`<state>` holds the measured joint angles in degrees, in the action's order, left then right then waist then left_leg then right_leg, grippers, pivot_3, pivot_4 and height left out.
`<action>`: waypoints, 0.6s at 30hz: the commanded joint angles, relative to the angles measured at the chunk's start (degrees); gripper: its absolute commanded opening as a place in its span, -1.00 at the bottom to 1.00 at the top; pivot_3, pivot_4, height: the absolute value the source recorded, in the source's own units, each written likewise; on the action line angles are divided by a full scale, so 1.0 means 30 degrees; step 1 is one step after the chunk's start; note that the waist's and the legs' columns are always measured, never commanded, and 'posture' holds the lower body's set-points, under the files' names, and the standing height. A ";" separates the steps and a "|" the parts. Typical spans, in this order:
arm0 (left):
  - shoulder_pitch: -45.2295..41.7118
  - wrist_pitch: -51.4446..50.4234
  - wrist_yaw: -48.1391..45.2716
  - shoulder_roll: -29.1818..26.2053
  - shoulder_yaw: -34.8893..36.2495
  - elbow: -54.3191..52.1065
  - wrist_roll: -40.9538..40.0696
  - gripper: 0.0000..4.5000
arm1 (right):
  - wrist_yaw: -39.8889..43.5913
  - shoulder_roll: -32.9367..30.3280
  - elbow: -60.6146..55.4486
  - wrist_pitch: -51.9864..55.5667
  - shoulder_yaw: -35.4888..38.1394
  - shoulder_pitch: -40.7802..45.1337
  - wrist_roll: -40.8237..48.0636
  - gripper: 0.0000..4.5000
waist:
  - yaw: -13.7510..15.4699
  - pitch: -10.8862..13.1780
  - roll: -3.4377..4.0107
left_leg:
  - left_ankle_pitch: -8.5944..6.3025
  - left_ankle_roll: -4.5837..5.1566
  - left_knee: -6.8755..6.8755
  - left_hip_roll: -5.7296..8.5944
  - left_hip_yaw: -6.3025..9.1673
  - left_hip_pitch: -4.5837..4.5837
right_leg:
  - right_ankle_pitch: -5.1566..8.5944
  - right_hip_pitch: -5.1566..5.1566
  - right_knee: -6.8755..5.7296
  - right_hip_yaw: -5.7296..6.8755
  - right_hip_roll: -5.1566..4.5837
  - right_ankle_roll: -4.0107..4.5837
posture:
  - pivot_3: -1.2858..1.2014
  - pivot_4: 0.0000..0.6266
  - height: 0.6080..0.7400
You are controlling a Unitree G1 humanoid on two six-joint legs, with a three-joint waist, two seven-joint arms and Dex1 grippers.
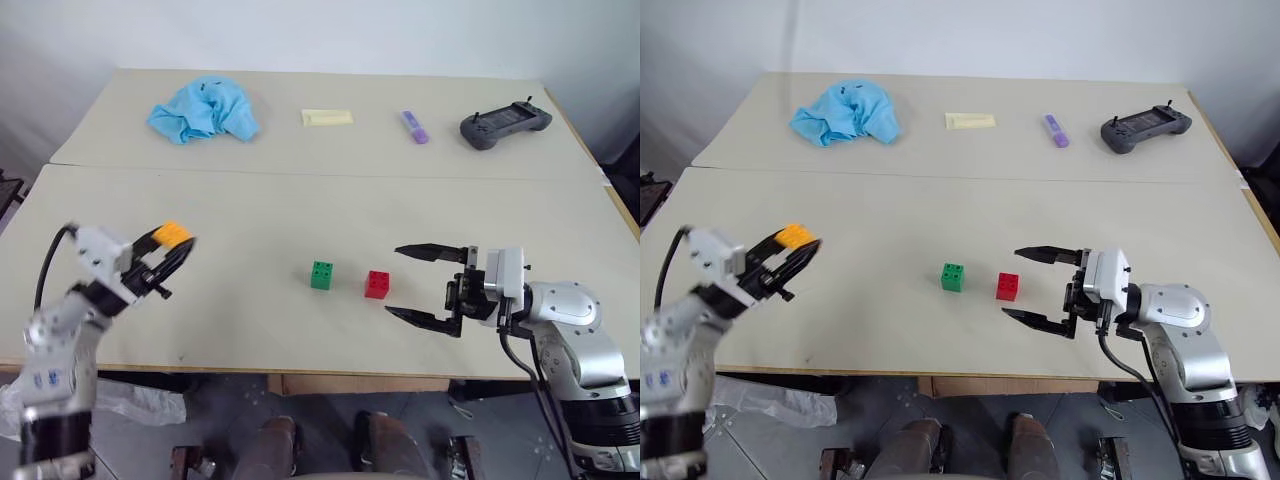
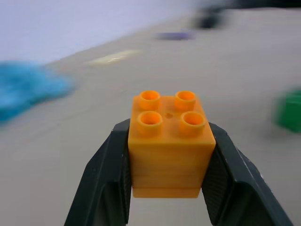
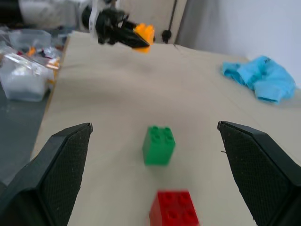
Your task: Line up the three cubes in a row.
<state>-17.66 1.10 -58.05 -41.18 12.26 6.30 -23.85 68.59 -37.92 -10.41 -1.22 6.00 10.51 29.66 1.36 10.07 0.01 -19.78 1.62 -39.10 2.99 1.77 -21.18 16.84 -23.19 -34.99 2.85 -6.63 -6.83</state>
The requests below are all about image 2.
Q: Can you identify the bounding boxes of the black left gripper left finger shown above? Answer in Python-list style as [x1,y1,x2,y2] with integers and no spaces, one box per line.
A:
[64,118,133,226]

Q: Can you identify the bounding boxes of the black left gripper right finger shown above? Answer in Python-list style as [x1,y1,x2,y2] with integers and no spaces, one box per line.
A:
[199,122,295,226]

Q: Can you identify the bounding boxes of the orange studded building block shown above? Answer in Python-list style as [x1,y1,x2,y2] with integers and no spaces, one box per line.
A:
[128,90,216,199]

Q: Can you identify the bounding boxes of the green studded building block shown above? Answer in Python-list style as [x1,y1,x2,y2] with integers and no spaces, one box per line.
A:
[272,88,301,132]

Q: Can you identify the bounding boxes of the blue crumpled cloth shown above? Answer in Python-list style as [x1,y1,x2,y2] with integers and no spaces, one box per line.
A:
[0,60,75,122]

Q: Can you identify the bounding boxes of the yellowish flat strip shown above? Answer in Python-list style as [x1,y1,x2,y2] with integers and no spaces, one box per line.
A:
[86,49,143,66]

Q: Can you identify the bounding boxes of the purple flat object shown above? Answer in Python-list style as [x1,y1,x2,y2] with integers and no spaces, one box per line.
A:
[154,29,197,41]

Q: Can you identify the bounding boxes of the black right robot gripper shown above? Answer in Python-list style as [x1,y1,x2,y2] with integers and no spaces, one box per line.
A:
[192,6,238,30]

